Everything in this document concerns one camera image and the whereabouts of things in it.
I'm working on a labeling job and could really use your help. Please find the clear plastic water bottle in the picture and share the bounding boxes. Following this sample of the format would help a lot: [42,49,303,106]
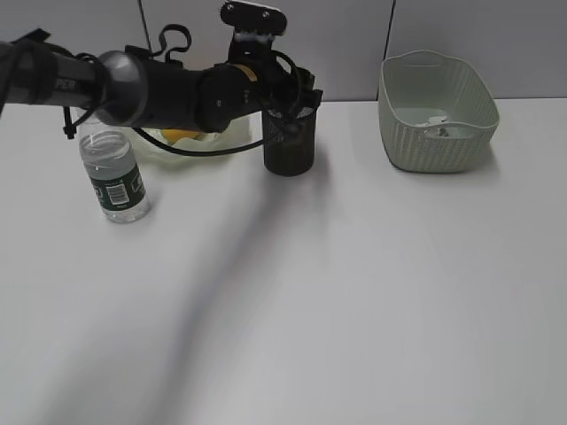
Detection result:
[78,116,151,223]

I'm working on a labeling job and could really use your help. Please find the pale green woven basket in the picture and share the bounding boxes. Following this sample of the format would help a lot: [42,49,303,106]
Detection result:
[378,50,500,174]

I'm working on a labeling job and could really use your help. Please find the black mesh pen holder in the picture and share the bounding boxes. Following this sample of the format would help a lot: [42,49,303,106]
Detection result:
[261,107,317,176]

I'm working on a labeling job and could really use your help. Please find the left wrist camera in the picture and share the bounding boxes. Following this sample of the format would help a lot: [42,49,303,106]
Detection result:
[220,1,288,43]

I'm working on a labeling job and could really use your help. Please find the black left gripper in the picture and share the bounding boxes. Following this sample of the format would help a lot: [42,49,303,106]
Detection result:
[228,37,322,115]

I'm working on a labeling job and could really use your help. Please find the waste paper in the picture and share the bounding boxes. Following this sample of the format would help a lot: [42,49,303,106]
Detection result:
[416,115,461,138]

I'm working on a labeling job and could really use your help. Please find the pale green wavy plate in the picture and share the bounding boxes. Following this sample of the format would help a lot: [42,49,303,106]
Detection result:
[123,117,259,170]

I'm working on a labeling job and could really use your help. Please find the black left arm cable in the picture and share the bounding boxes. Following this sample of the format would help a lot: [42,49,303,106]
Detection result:
[0,24,320,158]

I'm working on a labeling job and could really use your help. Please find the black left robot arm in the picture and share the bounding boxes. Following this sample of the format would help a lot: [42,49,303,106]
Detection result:
[1,29,322,133]

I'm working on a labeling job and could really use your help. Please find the yellow mango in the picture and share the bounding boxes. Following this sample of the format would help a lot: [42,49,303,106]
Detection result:
[161,129,200,145]

